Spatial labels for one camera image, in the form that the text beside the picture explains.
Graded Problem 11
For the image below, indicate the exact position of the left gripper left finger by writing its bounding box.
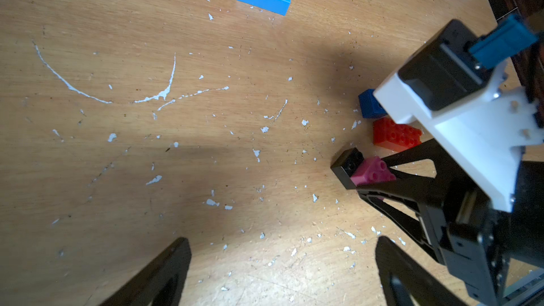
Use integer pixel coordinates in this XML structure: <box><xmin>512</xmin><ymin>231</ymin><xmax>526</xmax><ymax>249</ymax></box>
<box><xmin>102</xmin><ymin>237</ymin><xmax>192</xmax><ymax>305</ymax></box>

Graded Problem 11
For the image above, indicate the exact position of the long red lego brick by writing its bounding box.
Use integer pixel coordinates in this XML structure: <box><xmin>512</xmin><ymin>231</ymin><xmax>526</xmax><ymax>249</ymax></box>
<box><xmin>373</xmin><ymin>117</ymin><xmax>422</xmax><ymax>152</ymax></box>

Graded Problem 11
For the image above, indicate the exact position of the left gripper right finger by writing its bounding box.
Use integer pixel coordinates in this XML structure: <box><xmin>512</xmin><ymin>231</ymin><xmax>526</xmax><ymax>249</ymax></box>
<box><xmin>375</xmin><ymin>236</ymin><xmax>465</xmax><ymax>305</ymax></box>

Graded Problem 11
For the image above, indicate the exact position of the dark blue square lego brick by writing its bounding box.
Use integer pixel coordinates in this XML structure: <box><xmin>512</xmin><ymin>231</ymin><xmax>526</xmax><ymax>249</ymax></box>
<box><xmin>358</xmin><ymin>89</ymin><xmax>388</xmax><ymax>119</ymax></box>

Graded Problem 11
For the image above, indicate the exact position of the pink square lego brick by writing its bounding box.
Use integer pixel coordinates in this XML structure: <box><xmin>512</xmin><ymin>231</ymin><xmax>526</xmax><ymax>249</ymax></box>
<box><xmin>351</xmin><ymin>157</ymin><xmax>396</xmax><ymax>186</ymax></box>

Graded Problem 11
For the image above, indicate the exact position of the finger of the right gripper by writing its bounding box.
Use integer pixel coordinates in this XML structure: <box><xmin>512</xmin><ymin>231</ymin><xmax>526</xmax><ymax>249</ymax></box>
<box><xmin>377</xmin><ymin>137</ymin><xmax>451</xmax><ymax>188</ymax></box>
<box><xmin>356</xmin><ymin>178</ymin><xmax>438</xmax><ymax>261</ymax></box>

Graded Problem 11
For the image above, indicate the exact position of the black square lego brick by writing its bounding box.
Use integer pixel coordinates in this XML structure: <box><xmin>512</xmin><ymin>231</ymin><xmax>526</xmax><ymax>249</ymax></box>
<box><xmin>330</xmin><ymin>147</ymin><xmax>364</xmax><ymax>190</ymax></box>

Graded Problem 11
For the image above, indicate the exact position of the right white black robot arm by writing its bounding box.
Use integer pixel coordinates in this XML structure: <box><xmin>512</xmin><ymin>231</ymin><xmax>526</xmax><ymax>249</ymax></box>
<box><xmin>357</xmin><ymin>140</ymin><xmax>543</xmax><ymax>305</ymax></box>

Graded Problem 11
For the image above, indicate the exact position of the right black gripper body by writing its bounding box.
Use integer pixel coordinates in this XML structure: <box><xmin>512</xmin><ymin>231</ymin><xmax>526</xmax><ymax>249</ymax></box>
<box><xmin>418</xmin><ymin>171</ymin><xmax>523</xmax><ymax>305</ymax></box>

